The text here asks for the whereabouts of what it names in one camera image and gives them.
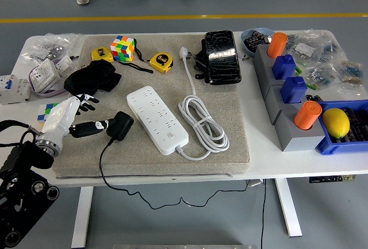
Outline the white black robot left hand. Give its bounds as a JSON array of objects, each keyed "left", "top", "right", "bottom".
[{"left": 36, "top": 93, "right": 117, "bottom": 148}]

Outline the black plug adapter with cord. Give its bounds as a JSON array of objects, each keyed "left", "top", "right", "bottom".
[{"left": 99, "top": 110, "right": 250, "bottom": 210}]

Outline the white power strip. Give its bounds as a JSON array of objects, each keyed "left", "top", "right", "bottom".
[{"left": 126, "top": 85, "right": 190, "bottom": 156}]

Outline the small colourful puzzle cube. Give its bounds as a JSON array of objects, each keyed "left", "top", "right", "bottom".
[{"left": 36, "top": 102, "right": 60, "bottom": 128}]

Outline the purple bowl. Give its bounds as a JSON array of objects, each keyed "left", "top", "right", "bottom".
[{"left": 28, "top": 59, "right": 71, "bottom": 98}]

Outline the black cloth pouch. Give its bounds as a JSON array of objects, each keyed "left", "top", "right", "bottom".
[{"left": 63, "top": 60, "right": 121, "bottom": 98}]

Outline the white circuit breaker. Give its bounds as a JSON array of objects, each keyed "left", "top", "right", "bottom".
[{"left": 0, "top": 74, "right": 31, "bottom": 106}]

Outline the clear bag of metal parts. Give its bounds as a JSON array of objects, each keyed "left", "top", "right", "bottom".
[{"left": 28, "top": 32, "right": 85, "bottom": 60}]

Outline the yellow tape measure plain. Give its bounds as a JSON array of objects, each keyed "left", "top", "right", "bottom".
[{"left": 90, "top": 46, "right": 115, "bottom": 62}]

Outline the large colourful puzzle cube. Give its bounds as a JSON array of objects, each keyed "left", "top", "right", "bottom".
[{"left": 110, "top": 35, "right": 136, "bottom": 62}]

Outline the grey-brown mat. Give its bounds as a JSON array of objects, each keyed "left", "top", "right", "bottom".
[{"left": 51, "top": 33, "right": 250, "bottom": 179}]

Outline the white table leg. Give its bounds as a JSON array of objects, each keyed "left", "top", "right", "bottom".
[
  {"left": 71, "top": 186, "right": 94, "bottom": 249},
  {"left": 274, "top": 178, "right": 303, "bottom": 237}
]

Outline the yellow tape measure 5m print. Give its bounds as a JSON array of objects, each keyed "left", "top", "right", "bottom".
[{"left": 149, "top": 52, "right": 174, "bottom": 74}]

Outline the glossy black case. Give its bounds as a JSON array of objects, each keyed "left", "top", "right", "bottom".
[{"left": 204, "top": 29, "right": 242, "bottom": 85}]

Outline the black capacitors heap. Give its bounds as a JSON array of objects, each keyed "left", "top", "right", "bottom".
[
  {"left": 244, "top": 30, "right": 273, "bottom": 53},
  {"left": 335, "top": 107, "right": 368, "bottom": 144}
]

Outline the grey peg holder block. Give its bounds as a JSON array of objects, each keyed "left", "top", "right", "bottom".
[
  {"left": 274, "top": 108, "right": 327, "bottom": 152},
  {"left": 263, "top": 83, "right": 305, "bottom": 125},
  {"left": 252, "top": 44, "right": 288, "bottom": 87}
]

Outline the light blue bowl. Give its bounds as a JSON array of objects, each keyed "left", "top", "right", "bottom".
[{"left": 240, "top": 27, "right": 275, "bottom": 58}]

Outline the orange cylinder peg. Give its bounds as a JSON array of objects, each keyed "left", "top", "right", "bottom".
[
  {"left": 293, "top": 101, "right": 322, "bottom": 131},
  {"left": 267, "top": 32, "right": 289, "bottom": 59}
]

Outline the blue block peg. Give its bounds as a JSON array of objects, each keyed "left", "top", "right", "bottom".
[
  {"left": 280, "top": 75, "right": 308, "bottom": 104},
  {"left": 271, "top": 53, "right": 297, "bottom": 80}
]

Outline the clear bag with white label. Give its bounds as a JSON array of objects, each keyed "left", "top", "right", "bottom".
[{"left": 287, "top": 32, "right": 340, "bottom": 63}]

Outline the clear bag of blue resistors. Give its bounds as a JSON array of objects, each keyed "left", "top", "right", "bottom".
[{"left": 304, "top": 62, "right": 340, "bottom": 89}]

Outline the blue plastic bin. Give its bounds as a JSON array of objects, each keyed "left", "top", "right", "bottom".
[{"left": 315, "top": 99, "right": 368, "bottom": 156}]

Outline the yellow lemon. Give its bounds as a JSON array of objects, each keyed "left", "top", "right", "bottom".
[{"left": 321, "top": 108, "right": 351, "bottom": 139}]

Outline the black table control panel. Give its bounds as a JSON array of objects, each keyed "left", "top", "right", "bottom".
[{"left": 309, "top": 175, "right": 357, "bottom": 184}]

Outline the clear bag of striped resistors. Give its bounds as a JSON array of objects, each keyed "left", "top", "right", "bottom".
[{"left": 336, "top": 59, "right": 365, "bottom": 94}]

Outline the white wall socket panel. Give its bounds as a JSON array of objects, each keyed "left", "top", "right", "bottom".
[
  {"left": 54, "top": 55, "right": 78, "bottom": 74},
  {"left": 29, "top": 58, "right": 61, "bottom": 92}
]

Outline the black tape measure strap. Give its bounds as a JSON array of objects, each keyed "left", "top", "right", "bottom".
[
  {"left": 116, "top": 60, "right": 154, "bottom": 74},
  {"left": 133, "top": 38, "right": 148, "bottom": 63}
]

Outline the white power cord with plug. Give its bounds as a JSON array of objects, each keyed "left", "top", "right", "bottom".
[{"left": 175, "top": 46, "right": 230, "bottom": 161}]

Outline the metal bracket under table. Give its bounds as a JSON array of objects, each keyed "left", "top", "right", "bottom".
[{"left": 246, "top": 178, "right": 269, "bottom": 188}]

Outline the thin black hanging cable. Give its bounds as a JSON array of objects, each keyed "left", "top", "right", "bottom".
[{"left": 260, "top": 179, "right": 267, "bottom": 249}]

